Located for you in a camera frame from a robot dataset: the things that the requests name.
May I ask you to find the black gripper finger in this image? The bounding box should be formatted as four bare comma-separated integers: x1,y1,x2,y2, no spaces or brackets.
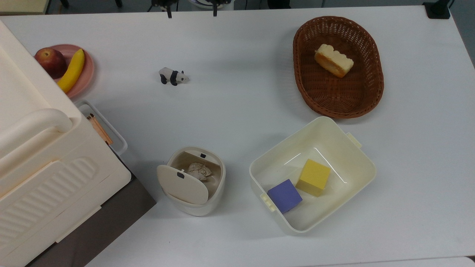
151,0,179,19
205,0,223,17

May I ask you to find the cream trash bin lid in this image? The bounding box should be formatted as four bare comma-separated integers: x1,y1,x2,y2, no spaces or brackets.
156,164,210,205

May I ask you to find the panda figurine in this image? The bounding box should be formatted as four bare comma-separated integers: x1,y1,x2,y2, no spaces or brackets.
158,67,190,86

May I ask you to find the toy bread loaf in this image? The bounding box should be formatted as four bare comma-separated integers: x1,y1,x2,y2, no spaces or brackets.
314,44,354,79

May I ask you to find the white tray with pencils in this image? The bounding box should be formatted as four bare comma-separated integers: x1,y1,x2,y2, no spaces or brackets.
75,99,129,156

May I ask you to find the white paper ball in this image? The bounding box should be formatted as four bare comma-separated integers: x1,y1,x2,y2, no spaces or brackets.
187,162,213,182

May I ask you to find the yellow toy banana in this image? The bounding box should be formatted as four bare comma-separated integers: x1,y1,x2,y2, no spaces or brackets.
56,49,86,94

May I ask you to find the black camera stand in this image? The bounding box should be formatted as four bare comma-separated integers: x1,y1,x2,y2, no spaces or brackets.
423,0,452,20

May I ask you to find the cream plastic cabinet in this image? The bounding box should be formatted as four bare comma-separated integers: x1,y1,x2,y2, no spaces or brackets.
0,20,132,267

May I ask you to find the cream plastic storage box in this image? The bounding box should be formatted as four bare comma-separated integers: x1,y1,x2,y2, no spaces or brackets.
249,116,377,235

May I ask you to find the brown wicker basket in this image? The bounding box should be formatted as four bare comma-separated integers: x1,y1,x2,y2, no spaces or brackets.
292,16,385,119

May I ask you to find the pink plate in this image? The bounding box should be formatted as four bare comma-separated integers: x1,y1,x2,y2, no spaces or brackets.
35,44,95,99

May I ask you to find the orange brown strip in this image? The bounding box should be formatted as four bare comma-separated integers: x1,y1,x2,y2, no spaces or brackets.
86,113,114,146

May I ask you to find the yellow cube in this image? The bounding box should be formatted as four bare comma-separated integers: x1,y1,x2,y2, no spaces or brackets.
295,159,331,198

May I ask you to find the purple cube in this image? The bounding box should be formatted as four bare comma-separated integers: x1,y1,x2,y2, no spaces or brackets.
267,179,303,214

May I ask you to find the red toy apple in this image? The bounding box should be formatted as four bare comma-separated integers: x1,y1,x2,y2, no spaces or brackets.
34,47,68,79

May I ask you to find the beige table top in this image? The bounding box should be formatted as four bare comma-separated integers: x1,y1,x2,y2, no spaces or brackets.
0,0,51,16

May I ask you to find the cream trash bin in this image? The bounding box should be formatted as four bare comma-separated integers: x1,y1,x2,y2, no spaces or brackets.
163,146,226,217

